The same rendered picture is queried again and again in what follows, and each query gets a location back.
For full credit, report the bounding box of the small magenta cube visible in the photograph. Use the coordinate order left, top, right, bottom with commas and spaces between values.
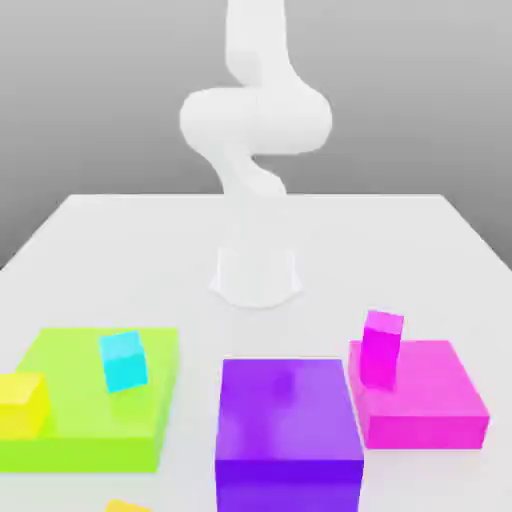
359, 309, 406, 392

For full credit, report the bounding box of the small cyan cube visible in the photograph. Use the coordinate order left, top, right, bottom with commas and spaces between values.
98, 329, 150, 394

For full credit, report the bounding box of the small yellow cube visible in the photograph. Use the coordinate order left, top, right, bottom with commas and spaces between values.
0, 372, 52, 442

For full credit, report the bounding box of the small orange-yellow cube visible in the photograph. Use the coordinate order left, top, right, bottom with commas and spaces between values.
103, 498, 154, 512

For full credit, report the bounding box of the large purple box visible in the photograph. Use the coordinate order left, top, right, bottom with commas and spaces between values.
214, 357, 366, 512

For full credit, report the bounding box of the large pink box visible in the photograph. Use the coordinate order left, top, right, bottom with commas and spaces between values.
346, 339, 491, 451

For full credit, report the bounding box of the large lime green box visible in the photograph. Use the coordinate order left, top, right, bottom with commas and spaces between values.
0, 326, 180, 475

